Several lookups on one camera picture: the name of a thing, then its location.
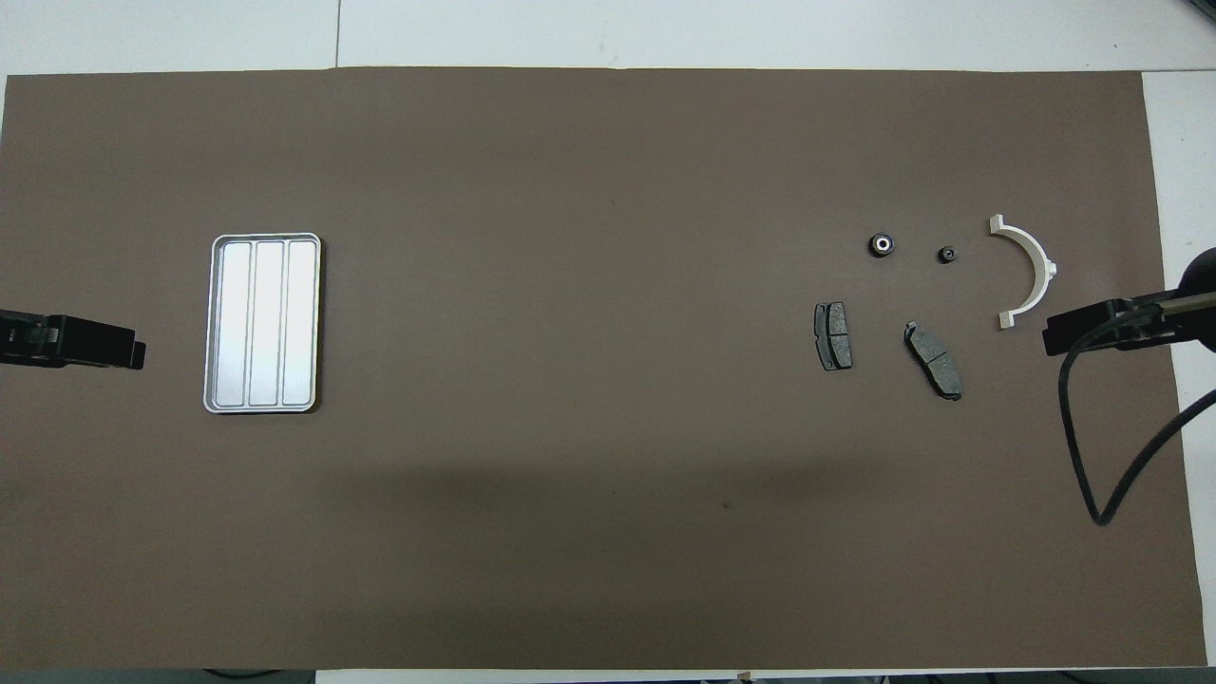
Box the white semicircular bracket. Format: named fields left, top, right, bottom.
left=988, top=214, right=1058, bottom=331

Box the short rectangular brake pad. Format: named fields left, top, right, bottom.
left=814, top=302, right=854, bottom=371

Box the silver metal tray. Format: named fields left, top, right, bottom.
left=203, top=233, right=322, bottom=414

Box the brown table mat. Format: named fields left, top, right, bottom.
left=0, top=66, right=1203, bottom=671

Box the long curved brake pad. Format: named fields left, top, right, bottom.
left=902, top=321, right=963, bottom=402

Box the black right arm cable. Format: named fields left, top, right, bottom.
left=1057, top=290, right=1216, bottom=526

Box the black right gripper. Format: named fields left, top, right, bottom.
left=1042, top=296, right=1188, bottom=358

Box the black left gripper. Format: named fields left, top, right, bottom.
left=0, top=312, right=147, bottom=371

